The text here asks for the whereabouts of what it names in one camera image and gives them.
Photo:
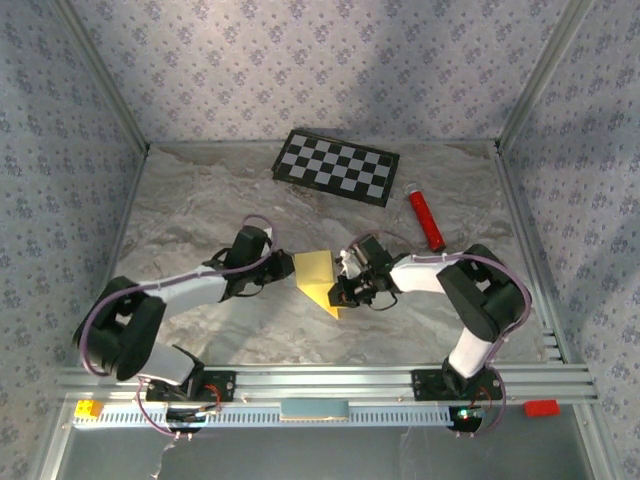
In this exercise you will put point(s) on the yellow paper sheet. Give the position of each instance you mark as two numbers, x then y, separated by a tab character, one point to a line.
315	270

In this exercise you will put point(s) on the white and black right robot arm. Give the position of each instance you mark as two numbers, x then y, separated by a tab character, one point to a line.
480	300

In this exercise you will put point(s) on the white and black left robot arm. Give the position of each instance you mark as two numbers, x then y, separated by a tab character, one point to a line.
130	330

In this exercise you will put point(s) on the grey metal base sheet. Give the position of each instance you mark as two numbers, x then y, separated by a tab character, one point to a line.
300	455

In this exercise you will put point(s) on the red tube with clear cap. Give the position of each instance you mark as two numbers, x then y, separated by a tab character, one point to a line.
425	217

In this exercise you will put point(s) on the black and white checkerboard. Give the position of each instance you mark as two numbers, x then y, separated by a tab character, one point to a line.
335	167

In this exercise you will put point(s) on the black controller board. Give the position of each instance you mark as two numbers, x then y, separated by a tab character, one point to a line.
467	422
182	416

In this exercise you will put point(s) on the red toy brick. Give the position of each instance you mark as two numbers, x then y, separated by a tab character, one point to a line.
541	408

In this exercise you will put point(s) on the yellow toy brick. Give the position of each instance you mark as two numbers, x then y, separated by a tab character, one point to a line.
86	410

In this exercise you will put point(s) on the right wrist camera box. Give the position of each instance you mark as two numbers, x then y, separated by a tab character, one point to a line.
372	252

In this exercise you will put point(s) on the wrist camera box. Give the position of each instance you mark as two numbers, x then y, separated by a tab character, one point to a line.
372	252
247	245

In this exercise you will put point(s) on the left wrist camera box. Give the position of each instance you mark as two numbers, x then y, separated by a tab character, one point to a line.
247	245

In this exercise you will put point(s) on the aluminium mounting rail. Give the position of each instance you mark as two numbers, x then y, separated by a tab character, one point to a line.
325	382

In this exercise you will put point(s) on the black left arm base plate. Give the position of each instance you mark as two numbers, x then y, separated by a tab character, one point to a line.
225	387

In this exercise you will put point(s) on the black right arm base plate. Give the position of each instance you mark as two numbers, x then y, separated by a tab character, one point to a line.
425	385

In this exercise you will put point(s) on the aluminium frame bar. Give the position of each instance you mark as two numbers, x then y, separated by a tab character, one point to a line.
225	143
105	75
517	210
125	225
545	75

